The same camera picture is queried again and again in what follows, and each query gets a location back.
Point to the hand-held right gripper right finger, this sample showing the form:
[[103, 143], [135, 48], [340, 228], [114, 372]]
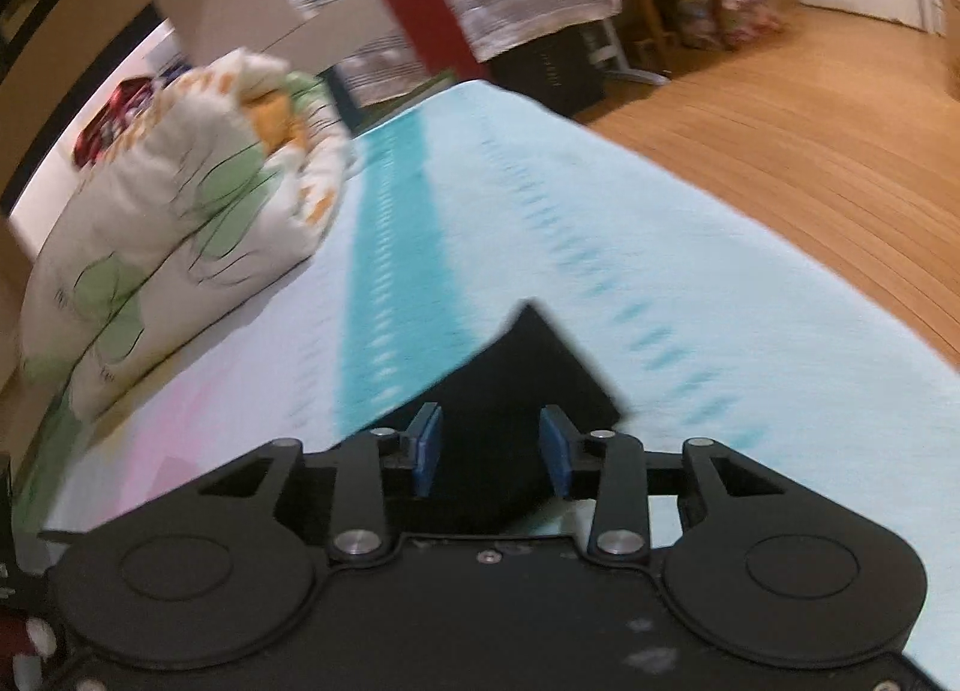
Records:
[[555, 452]]

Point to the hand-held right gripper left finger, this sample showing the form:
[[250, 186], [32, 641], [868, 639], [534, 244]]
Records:
[[426, 449]]

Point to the black pants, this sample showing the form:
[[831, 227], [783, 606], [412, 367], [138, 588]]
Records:
[[517, 391]]

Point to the upper leaf-print pillow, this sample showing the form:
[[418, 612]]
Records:
[[187, 211]]

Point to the black box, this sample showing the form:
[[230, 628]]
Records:
[[551, 72]]

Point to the white metal leg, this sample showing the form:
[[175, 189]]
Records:
[[637, 69]]

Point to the red patterned cloth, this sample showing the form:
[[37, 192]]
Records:
[[120, 117]]

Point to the red bed post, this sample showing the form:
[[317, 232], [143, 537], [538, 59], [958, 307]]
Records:
[[431, 16]]

